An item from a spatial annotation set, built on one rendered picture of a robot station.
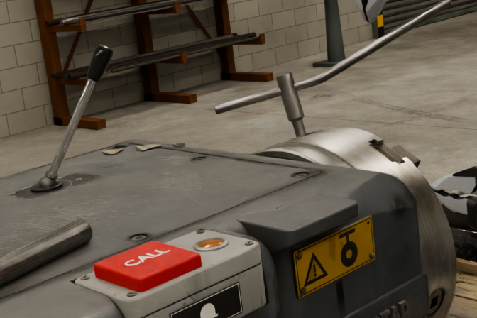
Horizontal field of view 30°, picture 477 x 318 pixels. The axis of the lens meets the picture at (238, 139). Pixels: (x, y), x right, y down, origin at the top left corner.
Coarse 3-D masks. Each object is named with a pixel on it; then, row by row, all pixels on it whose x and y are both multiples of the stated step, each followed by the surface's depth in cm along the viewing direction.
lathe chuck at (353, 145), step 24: (312, 144) 110; (336, 144) 110; (360, 144) 111; (360, 168) 106; (384, 168) 107; (408, 168) 109; (432, 192) 109; (432, 216) 107; (432, 240) 106; (432, 264) 105; (432, 288) 106
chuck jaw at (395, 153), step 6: (372, 144) 112; (384, 144) 113; (378, 150) 111; (384, 150) 112; (390, 150) 112; (396, 150) 115; (402, 150) 115; (390, 156) 111; (396, 156) 111; (402, 156) 114; (408, 156) 115; (414, 156) 115; (396, 162) 110; (414, 162) 114
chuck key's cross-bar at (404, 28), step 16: (448, 0) 115; (416, 16) 115; (400, 32) 115; (368, 48) 116; (336, 64) 117; (352, 64) 116; (304, 80) 117; (320, 80) 116; (256, 96) 117; (272, 96) 117
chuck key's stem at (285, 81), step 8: (288, 72) 116; (280, 80) 116; (288, 80) 116; (280, 88) 117; (288, 88) 116; (288, 96) 116; (296, 96) 116; (288, 104) 116; (296, 104) 116; (288, 112) 117; (296, 112) 116; (288, 120) 117; (296, 120) 116; (296, 128) 117; (304, 128) 117; (296, 136) 117
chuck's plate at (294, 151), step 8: (280, 144) 112; (288, 144) 111; (296, 144) 111; (304, 144) 110; (256, 152) 113; (264, 152) 111; (272, 152) 110; (280, 152) 109; (288, 152) 108; (296, 152) 107; (304, 152) 107; (312, 152) 107; (320, 152) 108; (328, 152) 108; (304, 160) 106; (312, 160) 106; (320, 160) 106; (328, 160) 106; (336, 160) 106
